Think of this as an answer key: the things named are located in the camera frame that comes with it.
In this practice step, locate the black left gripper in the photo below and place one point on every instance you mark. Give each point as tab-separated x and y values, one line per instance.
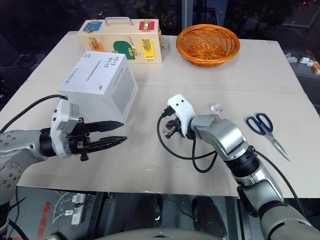
79	143

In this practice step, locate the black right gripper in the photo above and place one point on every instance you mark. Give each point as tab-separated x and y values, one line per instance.
180	130

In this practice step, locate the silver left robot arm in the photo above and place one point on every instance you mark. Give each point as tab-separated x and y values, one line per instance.
17	145

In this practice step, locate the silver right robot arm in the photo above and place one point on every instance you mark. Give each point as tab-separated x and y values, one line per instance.
225	135

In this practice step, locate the white box with slot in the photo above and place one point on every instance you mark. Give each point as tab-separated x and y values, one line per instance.
100	82

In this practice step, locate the wooden latch box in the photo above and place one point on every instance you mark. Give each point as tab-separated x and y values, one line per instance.
120	32

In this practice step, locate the orange white small box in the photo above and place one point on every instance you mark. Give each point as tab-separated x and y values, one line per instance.
315	65

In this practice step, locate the small clear plastic piece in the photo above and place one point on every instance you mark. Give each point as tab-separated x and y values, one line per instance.
216	108

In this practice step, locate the white power strip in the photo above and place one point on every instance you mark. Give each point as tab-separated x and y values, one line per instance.
77	210

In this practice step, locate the orange wicker basket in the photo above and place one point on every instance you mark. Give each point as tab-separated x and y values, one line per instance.
207	50

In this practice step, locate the small white block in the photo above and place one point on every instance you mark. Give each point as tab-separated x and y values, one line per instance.
306	61

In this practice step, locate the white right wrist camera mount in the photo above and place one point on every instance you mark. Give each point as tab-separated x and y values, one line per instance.
182	106

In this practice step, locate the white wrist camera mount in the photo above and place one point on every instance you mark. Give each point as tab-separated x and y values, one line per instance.
182	106
58	125

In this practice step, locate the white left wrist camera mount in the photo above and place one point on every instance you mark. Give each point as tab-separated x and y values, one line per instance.
58	125

